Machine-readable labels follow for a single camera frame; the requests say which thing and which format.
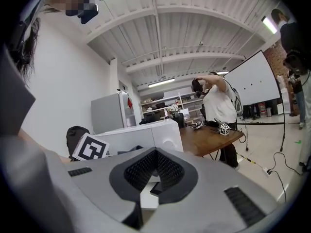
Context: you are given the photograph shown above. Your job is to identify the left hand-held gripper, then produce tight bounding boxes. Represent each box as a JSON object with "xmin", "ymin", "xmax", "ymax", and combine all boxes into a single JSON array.
[{"xmin": 72, "ymin": 133, "xmax": 110, "ymax": 162}]

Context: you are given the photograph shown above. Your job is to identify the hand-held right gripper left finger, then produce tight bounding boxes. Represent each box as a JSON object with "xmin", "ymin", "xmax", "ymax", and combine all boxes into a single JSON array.
[{"xmin": 65, "ymin": 147, "xmax": 157, "ymax": 230}]

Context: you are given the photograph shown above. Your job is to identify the black head-worn camera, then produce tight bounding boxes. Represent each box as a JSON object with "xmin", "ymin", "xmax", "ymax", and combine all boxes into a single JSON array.
[{"xmin": 65, "ymin": 3, "xmax": 99, "ymax": 25}]

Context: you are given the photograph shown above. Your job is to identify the person's left forearm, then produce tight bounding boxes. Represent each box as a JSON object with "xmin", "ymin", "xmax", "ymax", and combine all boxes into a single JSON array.
[{"xmin": 19, "ymin": 127, "xmax": 73, "ymax": 166}]

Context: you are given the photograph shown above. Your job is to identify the black backpack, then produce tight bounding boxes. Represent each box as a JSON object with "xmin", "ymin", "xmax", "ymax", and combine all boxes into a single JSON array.
[{"xmin": 66, "ymin": 125, "xmax": 91, "ymax": 158}]

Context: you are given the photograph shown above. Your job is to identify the wooden table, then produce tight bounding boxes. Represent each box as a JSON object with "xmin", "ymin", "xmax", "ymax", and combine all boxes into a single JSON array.
[{"xmin": 179, "ymin": 123, "xmax": 245, "ymax": 158}]

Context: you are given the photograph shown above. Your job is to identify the spare hand-held gripper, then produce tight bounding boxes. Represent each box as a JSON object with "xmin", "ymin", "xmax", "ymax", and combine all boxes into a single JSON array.
[
  {"xmin": 190, "ymin": 120, "xmax": 205, "ymax": 131},
  {"xmin": 213, "ymin": 117, "xmax": 231, "ymax": 136}
]

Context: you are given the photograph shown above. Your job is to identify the grey metal cabinet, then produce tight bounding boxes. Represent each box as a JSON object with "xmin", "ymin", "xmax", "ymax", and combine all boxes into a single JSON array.
[{"xmin": 90, "ymin": 92, "xmax": 137, "ymax": 135}]

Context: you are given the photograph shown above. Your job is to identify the white microwave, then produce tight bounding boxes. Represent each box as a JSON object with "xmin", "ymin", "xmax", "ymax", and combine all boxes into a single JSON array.
[{"xmin": 93, "ymin": 118, "xmax": 184, "ymax": 156}]

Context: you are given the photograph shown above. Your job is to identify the yellow black striped strip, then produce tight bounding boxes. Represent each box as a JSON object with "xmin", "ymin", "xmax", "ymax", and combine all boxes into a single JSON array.
[{"xmin": 236, "ymin": 152, "xmax": 258, "ymax": 166}]

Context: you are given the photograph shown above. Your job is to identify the whiteboard on stand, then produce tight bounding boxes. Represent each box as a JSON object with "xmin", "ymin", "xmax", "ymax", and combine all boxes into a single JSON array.
[{"xmin": 223, "ymin": 50, "xmax": 287, "ymax": 153}]

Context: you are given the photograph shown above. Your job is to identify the black office chair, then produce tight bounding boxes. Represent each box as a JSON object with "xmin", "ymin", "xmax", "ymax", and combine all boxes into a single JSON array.
[{"xmin": 170, "ymin": 111, "xmax": 186, "ymax": 129}]

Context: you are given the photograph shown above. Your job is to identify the black floor cable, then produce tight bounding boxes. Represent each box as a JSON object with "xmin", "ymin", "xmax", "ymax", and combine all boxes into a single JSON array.
[{"xmin": 267, "ymin": 151, "xmax": 305, "ymax": 201}]

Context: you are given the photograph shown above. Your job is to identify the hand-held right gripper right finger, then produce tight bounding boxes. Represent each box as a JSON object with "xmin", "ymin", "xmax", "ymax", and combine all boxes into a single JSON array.
[{"xmin": 142, "ymin": 147, "xmax": 280, "ymax": 233}]

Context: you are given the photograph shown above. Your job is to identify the white shelving rack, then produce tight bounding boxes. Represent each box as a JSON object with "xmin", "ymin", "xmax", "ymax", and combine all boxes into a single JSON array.
[{"xmin": 139, "ymin": 86, "xmax": 205, "ymax": 121}]

